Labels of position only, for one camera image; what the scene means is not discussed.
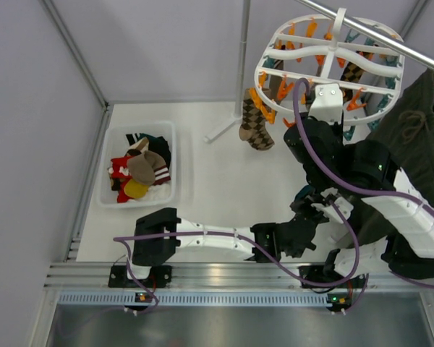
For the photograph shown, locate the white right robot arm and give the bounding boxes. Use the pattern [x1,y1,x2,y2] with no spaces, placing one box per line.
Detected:
[284,78,434,283]

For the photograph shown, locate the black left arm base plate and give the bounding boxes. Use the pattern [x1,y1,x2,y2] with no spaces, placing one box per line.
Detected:
[108,265,172,289]

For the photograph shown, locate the white drying rack stand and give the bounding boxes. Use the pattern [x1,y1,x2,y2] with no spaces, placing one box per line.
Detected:
[203,0,251,144]

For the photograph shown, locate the dark green drawstring shorts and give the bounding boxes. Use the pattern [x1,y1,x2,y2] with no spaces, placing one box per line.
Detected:
[367,69,434,207]

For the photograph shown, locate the orange brown argyle sock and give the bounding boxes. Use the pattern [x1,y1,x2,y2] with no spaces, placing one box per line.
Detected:
[340,51,373,103]

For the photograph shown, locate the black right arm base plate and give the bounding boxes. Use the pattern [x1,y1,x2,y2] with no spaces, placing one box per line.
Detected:
[299,265,365,290]

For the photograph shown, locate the plain tan hanging sock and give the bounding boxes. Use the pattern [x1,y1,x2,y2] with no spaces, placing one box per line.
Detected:
[269,59,284,104]

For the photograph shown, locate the white plastic laundry basket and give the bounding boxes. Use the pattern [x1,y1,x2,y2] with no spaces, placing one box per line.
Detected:
[96,121,176,209]

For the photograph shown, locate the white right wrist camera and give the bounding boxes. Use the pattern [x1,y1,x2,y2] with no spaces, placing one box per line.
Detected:
[308,83,343,124]

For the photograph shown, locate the silver metal hanging rail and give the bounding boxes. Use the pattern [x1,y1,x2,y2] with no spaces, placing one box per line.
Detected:
[296,0,434,79]

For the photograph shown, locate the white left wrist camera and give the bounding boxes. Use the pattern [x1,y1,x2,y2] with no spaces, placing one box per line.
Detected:
[311,191,354,225]

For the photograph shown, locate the aluminium mounting rail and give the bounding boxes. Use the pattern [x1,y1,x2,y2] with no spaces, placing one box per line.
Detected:
[43,261,434,292]

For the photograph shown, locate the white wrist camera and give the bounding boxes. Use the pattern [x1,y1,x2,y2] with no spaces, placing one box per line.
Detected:
[308,83,343,124]
[311,191,354,225]

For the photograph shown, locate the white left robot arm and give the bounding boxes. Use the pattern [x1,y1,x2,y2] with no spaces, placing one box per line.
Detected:
[129,192,341,270]

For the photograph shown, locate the black socks pile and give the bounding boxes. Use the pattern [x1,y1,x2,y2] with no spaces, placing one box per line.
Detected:
[126,133,171,168]

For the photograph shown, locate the beige brown argyle sock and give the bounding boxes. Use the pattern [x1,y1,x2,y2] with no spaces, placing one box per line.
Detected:
[239,88,274,151]

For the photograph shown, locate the red white sock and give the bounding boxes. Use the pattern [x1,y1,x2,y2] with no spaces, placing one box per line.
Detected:
[108,156,132,179]

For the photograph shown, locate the plain brown ribbed sock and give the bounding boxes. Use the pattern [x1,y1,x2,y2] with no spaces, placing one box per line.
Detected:
[127,150,171,186]

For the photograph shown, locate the white oval clip hanger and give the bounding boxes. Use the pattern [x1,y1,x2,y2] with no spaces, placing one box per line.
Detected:
[250,9,405,127]

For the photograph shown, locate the yellow red sock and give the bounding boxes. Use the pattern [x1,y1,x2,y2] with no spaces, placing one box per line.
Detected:
[116,179,149,203]

